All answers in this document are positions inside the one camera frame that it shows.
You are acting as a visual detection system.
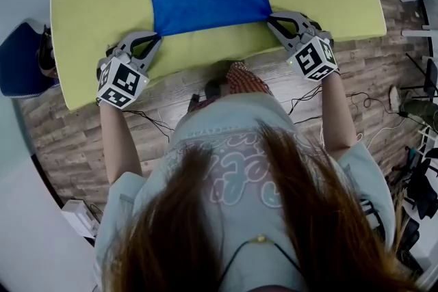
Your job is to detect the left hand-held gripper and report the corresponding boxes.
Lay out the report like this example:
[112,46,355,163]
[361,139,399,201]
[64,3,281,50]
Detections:
[97,31,162,110]

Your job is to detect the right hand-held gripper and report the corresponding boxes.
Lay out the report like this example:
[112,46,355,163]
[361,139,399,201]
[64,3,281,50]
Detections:
[266,11,338,83]

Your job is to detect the blue cloth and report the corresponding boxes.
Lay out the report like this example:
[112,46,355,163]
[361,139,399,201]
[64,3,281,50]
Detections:
[150,0,274,38]

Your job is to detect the person's left forearm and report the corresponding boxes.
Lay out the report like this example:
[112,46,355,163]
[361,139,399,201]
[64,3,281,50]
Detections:
[99,102,143,185]

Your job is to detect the person's right forearm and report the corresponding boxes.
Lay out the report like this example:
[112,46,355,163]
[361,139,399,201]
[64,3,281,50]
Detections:
[321,70,359,161]

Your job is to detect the person's red checked trousers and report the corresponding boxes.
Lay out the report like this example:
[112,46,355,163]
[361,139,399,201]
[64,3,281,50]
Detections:
[187,61,274,112]

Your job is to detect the person's left dark shoe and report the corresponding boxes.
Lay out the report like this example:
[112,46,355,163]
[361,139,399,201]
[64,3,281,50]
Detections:
[204,78,222,98]

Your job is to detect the person's pale printed t-shirt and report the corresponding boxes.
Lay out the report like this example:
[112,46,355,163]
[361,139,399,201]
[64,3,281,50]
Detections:
[94,92,396,292]

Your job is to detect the blue chair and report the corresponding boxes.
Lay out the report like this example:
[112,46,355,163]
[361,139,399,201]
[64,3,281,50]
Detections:
[0,21,61,99]

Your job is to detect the grey round chair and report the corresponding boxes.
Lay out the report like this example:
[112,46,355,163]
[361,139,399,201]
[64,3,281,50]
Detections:
[424,57,438,95]

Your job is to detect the black equipment pile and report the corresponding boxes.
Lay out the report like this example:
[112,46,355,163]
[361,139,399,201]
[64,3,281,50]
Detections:
[386,146,438,250]

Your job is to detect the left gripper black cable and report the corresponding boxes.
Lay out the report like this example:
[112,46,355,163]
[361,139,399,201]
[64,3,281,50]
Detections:
[121,109,175,143]

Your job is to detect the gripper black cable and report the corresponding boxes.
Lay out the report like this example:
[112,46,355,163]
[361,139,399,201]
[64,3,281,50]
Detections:
[287,83,324,126]
[121,109,175,143]

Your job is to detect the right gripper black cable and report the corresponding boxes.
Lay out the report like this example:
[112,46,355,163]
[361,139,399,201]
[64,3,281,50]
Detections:
[287,83,324,126]

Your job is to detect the black floor cable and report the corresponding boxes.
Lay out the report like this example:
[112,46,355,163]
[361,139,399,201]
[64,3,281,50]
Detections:
[345,91,401,114]

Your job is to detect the white floor cable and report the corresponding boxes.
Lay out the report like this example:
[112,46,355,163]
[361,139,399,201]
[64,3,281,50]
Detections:
[355,114,407,151]

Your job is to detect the white wire rack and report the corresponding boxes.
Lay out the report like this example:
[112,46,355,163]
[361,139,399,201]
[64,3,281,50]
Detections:
[417,126,438,161]

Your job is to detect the white box with cable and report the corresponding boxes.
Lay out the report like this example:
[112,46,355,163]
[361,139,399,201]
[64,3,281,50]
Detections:
[61,199,100,239]

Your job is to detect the black cord yellow pendant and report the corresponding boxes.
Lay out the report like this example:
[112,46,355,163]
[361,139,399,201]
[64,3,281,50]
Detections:
[218,235,302,284]

